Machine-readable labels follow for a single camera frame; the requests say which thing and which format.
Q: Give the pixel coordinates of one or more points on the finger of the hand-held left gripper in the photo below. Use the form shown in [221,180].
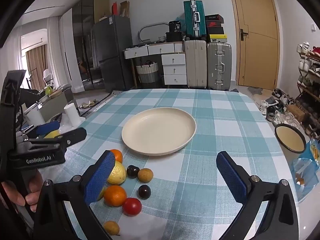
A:
[48,128]
[72,136]

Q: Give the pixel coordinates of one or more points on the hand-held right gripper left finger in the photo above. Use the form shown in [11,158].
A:
[100,177]

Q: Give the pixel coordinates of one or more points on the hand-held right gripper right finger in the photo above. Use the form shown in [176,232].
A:
[231,177]

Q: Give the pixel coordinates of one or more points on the green yellow passion fruit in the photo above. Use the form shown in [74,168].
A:
[101,194]

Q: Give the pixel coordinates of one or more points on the yellow round passion fruit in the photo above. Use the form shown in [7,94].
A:
[117,173]

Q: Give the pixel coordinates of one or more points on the small orange mandarin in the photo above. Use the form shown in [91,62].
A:
[118,155]

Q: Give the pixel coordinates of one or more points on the red tomato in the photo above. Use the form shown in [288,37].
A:
[131,206]

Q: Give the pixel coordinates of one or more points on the brown longan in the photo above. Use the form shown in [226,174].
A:
[145,175]
[111,227]

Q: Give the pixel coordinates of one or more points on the cream round plate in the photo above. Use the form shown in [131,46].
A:
[158,131]

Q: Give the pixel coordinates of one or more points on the person's left hand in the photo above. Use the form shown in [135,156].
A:
[15,195]

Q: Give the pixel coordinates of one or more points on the yellow plastic item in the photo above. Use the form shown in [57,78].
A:
[52,134]

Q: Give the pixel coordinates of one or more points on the white cylinder container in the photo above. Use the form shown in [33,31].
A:
[35,117]

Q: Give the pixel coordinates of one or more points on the white paper towel roll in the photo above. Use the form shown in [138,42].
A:
[71,115]

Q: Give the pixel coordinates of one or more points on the grey side cabinet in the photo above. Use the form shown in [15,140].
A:
[56,102]

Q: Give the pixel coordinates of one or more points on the dark purple plum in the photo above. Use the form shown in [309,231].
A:
[144,191]
[132,171]

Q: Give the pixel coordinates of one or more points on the pair of beige slippers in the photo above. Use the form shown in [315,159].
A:
[87,104]

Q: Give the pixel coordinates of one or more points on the green round item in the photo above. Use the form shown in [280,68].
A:
[49,90]

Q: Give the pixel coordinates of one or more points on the black white striped mat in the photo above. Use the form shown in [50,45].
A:
[100,103]

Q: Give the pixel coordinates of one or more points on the teal checkered tablecloth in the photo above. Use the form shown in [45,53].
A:
[212,135]

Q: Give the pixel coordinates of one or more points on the white chair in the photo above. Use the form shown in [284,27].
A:
[48,76]

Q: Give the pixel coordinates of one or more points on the brown curtain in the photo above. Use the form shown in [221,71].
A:
[36,67]

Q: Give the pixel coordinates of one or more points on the blue snack bag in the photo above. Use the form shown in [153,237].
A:
[306,172]

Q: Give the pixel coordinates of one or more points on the white wardrobe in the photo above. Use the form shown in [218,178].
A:
[67,55]

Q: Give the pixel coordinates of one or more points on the pile of assorted sneakers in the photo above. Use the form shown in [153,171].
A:
[277,110]

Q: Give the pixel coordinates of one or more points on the dark slipper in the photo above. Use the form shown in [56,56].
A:
[234,90]

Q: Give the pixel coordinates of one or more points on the grey doormat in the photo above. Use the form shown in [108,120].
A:
[256,90]

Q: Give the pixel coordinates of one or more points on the grey refrigerator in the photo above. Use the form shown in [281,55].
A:
[112,55]

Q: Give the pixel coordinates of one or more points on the small cardboard box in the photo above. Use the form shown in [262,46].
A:
[296,112]

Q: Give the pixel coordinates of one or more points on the dark glossy wardrobe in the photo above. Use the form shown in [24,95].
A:
[85,42]

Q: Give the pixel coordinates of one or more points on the woven laundry basket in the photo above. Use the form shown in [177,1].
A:
[147,72]

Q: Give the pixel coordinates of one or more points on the silver suitcase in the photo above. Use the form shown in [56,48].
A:
[218,66]

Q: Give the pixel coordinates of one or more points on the loaded shoe rack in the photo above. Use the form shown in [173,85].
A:
[310,90]

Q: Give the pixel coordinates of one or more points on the beige suitcase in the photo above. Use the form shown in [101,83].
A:
[195,63]

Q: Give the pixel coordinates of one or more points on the white drawer desk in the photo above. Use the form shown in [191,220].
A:
[173,68]

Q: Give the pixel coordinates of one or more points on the oval mirror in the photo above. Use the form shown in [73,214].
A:
[140,33]

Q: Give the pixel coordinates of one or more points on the wooden door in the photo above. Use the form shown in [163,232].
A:
[257,55]

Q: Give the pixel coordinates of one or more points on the brown cardboard box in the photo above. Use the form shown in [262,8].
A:
[125,8]

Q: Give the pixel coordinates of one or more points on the yellow and black shoe box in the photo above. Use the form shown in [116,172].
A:
[217,38]

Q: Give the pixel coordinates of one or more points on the black storage bin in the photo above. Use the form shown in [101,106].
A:
[175,37]

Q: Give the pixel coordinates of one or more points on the plain black shoe box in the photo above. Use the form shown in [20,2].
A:
[216,30]

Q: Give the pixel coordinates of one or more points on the black labelled bag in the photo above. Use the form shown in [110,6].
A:
[176,26]

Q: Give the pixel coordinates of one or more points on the red and black shoe box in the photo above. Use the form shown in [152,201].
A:
[213,24]

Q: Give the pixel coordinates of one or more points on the teal suitcase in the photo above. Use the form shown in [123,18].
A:
[193,20]

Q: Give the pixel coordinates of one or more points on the white light switch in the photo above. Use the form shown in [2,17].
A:
[313,27]

